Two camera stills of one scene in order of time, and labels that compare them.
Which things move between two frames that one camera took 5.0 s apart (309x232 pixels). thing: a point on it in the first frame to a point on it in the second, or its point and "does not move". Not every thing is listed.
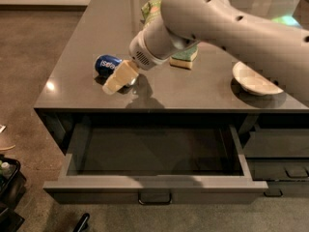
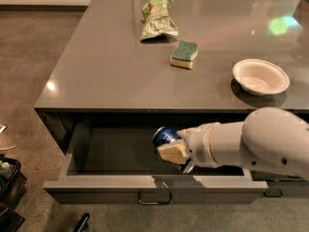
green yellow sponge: [184, 58] does not move
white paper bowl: [252, 80] does not move
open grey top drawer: [194, 163] does not move
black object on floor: [82, 224] does not move
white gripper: [140, 56] to [198, 143]
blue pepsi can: [104, 67] to [164, 135]
